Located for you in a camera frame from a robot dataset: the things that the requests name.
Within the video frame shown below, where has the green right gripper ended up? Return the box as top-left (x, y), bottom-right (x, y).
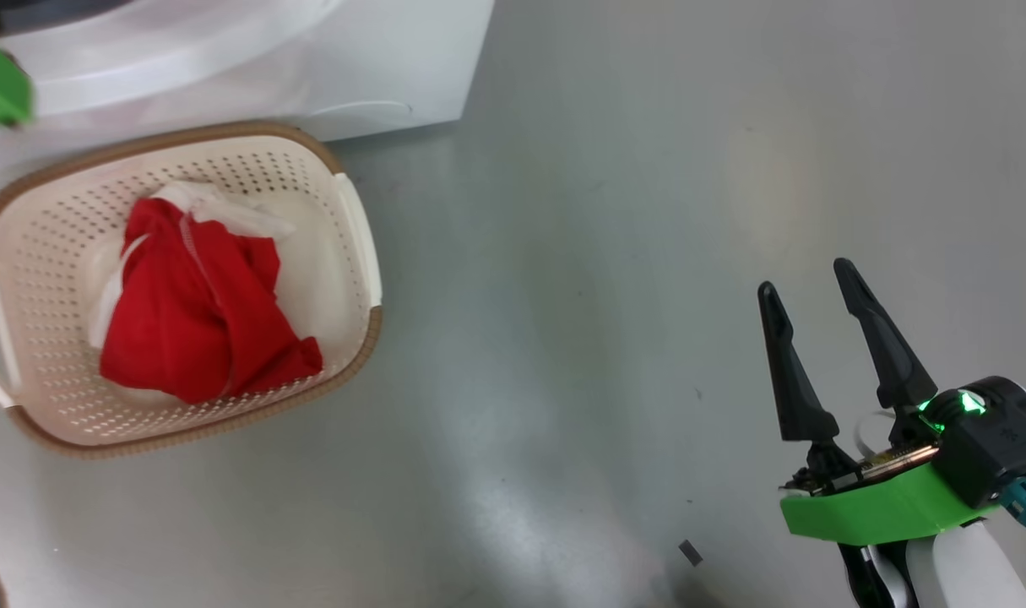
top-left (757, 258), bottom-right (1001, 546)

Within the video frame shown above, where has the red and white garment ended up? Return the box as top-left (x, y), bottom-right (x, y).
top-left (88, 179), bottom-right (324, 405)

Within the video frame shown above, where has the cream basket with brown rim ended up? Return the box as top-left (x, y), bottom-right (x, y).
top-left (0, 120), bottom-right (385, 460)

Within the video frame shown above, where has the white washing machine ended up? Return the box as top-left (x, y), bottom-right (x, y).
top-left (0, 0), bottom-right (497, 185)

